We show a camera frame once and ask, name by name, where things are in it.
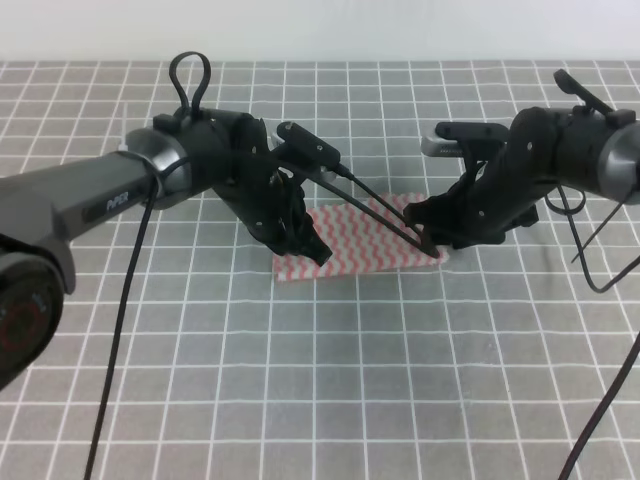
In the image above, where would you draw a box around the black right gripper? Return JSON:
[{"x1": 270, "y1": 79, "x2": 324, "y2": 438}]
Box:
[{"x1": 403, "y1": 107, "x2": 608, "y2": 258}]

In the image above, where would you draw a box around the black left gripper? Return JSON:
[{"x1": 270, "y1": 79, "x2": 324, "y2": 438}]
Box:
[{"x1": 179, "y1": 108, "x2": 333, "y2": 266}]

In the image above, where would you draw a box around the pink wavy striped towel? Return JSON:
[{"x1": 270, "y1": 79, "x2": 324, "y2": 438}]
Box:
[{"x1": 272, "y1": 203, "x2": 449, "y2": 282}]

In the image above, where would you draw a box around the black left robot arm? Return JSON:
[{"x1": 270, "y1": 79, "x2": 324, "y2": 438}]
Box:
[{"x1": 1, "y1": 109, "x2": 341, "y2": 384}]

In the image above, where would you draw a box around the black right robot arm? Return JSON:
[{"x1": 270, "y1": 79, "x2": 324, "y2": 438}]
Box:
[{"x1": 404, "y1": 107, "x2": 639, "y2": 250}]

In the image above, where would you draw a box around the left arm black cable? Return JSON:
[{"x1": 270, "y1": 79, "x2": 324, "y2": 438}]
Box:
[{"x1": 82, "y1": 49, "x2": 444, "y2": 480}]

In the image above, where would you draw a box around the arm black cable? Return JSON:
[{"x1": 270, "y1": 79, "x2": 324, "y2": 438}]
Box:
[
  {"x1": 544, "y1": 68, "x2": 640, "y2": 480},
  {"x1": 82, "y1": 49, "x2": 444, "y2": 480}
]

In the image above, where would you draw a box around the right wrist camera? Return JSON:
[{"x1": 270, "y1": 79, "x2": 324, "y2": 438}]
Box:
[{"x1": 421, "y1": 121, "x2": 509, "y2": 160}]

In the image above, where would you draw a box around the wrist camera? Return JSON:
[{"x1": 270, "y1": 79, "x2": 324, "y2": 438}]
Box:
[
  {"x1": 421, "y1": 121, "x2": 509, "y2": 160},
  {"x1": 271, "y1": 122, "x2": 341, "y2": 183}
]

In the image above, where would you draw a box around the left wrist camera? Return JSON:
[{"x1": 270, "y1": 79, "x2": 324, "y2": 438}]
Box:
[{"x1": 271, "y1": 122, "x2": 341, "y2": 183}]

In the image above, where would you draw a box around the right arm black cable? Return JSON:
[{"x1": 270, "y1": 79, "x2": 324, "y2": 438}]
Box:
[{"x1": 544, "y1": 68, "x2": 640, "y2": 480}]

